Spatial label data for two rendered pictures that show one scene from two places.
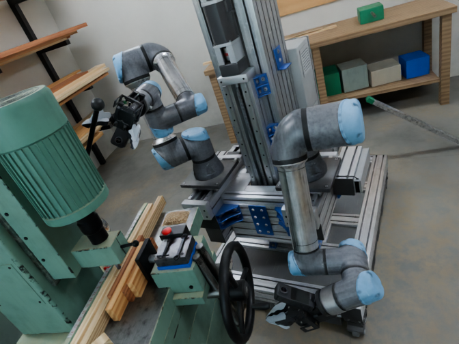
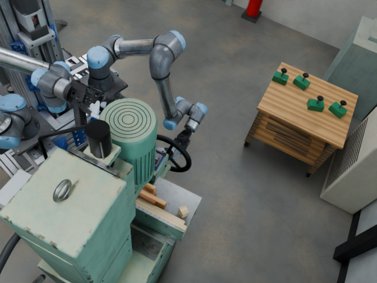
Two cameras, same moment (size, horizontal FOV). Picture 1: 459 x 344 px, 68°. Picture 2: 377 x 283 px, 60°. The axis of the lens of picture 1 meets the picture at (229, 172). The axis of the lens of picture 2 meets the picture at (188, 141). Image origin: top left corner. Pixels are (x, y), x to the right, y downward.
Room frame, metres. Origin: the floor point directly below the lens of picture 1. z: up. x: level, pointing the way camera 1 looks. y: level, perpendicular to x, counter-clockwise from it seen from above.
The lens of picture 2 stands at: (0.66, 0.99, 2.30)
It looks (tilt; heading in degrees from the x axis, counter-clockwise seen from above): 56 degrees down; 267
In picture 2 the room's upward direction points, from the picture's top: 12 degrees clockwise
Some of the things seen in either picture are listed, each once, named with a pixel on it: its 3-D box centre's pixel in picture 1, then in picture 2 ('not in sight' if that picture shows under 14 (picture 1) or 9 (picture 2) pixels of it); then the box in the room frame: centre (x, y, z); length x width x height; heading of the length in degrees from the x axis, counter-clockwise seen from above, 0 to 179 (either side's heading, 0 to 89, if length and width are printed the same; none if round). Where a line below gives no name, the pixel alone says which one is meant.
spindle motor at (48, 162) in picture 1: (46, 158); (129, 146); (0.82, 0.41, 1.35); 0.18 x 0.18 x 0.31
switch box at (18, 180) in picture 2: not in sight; (24, 200); (1.05, 0.67, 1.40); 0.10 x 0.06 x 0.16; 71
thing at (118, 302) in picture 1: (130, 277); (139, 192); (0.79, 0.39, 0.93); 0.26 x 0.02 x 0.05; 161
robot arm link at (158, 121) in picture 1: (162, 119); (55, 95); (1.19, 0.16, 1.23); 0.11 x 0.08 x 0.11; 100
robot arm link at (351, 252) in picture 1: (347, 260); (182, 107); (0.67, -0.23, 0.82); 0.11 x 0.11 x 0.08; 68
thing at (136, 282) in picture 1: (143, 267); (139, 183); (0.80, 0.34, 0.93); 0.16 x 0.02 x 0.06; 161
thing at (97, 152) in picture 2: not in sight; (100, 148); (0.86, 0.55, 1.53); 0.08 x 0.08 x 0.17; 71
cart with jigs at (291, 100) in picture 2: not in sight; (298, 117); (-0.26, -0.75, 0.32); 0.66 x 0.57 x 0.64; 159
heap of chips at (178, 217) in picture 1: (175, 216); not in sight; (1.05, 0.24, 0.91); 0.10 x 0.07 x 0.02; 71
